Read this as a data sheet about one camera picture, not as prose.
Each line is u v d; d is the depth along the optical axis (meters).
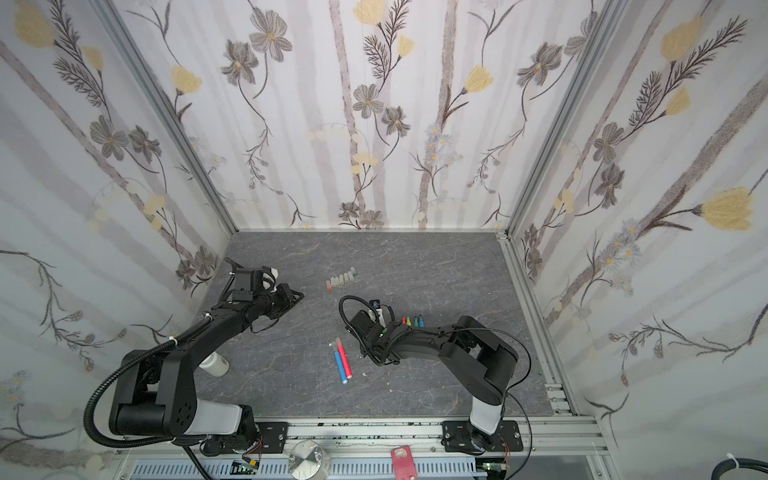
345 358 0.87
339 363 0.86
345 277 1.05
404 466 0.70
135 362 0.43
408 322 0.95
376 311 0.81
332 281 1.04
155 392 0.43
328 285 1.04
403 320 0.96
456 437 0.74
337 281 1.04
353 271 1.08
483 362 0.46
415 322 0.95
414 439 0.75
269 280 0.79
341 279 1.04
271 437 0.73
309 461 0.59
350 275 1.07
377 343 0.66
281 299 0.80
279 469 0.70
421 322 0.95
